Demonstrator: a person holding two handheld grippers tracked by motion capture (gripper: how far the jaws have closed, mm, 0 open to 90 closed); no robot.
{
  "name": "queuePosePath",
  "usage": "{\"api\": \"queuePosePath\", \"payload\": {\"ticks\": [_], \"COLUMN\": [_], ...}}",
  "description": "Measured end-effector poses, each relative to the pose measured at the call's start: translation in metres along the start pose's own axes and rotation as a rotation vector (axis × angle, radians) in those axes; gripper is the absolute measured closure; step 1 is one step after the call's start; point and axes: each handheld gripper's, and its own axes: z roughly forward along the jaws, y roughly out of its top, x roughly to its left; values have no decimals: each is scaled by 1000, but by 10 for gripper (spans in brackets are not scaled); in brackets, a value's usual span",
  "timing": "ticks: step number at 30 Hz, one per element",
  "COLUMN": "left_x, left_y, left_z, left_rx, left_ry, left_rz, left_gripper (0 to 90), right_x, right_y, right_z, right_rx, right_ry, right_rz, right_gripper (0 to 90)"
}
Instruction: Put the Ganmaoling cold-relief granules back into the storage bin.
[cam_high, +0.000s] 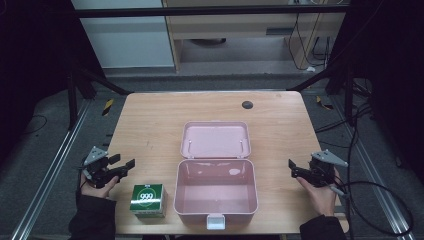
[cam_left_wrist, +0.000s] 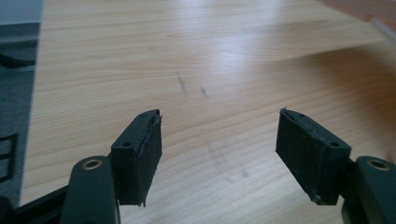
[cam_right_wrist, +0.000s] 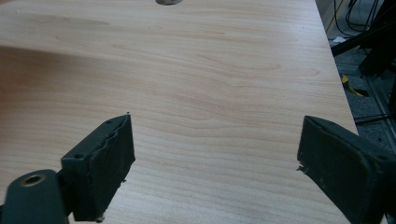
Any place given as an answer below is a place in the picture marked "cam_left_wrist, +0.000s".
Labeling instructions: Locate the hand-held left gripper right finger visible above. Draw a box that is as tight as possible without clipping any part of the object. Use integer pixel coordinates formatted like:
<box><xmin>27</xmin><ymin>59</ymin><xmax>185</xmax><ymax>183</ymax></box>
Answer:
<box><xmin>275</xmin><ymin>107</ymin><xmax>353</xmax><ymax>206</ymax></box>

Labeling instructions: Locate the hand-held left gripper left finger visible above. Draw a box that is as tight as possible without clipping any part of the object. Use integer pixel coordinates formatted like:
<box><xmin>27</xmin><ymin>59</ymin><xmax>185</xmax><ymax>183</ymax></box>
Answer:
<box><xmin>110</xmin><ymin>108</ymin><xmax>163</xmax><ymax>208</ymax></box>

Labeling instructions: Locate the black rectangular frame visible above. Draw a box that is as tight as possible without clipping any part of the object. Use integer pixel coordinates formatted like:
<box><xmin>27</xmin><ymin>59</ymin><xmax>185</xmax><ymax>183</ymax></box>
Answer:
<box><xmin>0</xmin><ymin>133</ymin><xmax>19</xmax><ymax>184</ymax></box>

